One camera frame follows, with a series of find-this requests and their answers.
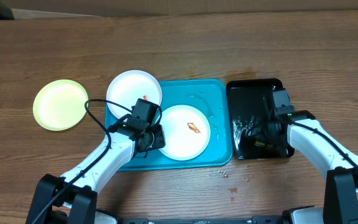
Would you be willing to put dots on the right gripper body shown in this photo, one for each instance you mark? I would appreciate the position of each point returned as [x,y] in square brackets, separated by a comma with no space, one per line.
[261,130]

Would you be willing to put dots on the light green plate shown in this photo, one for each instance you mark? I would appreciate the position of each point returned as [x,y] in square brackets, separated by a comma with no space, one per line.
[60,105]

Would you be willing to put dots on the black plastic tray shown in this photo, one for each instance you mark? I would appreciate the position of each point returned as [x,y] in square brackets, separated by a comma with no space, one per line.
[246,98]

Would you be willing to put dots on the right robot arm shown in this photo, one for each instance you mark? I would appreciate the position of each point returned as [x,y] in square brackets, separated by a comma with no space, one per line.
[338,165]

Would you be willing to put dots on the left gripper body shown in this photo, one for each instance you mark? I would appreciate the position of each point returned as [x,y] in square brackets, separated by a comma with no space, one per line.
[158,140]

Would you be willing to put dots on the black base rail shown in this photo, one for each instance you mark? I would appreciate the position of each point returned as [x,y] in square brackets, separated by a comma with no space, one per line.
[258,219]

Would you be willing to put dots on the teal plastic tray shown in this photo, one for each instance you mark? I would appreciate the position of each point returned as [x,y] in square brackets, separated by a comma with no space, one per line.
[209,97]

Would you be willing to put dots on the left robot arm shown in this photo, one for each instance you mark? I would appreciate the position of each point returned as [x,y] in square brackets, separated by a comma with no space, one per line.
[71,198]

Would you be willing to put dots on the green yellow sponge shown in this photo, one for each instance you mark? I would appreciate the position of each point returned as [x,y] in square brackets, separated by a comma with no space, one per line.
[260,144]

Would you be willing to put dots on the white plate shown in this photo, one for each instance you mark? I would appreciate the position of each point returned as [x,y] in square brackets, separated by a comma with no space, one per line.
[131,85]
[187,132]

